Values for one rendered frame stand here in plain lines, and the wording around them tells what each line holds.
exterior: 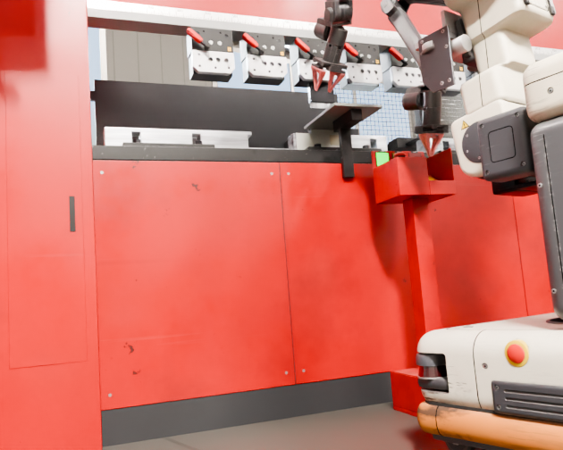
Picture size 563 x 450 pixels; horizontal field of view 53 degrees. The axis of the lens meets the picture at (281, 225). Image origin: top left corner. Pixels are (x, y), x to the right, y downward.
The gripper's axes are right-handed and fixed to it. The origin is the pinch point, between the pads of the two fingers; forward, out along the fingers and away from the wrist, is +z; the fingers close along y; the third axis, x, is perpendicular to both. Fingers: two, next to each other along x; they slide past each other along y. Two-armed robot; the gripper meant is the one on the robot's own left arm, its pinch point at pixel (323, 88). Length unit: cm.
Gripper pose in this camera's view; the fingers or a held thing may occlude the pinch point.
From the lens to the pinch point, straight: 194.7
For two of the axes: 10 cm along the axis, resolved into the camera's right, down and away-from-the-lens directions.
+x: 4.6, 4.8, -7.4
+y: -8.5, 0.2, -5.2
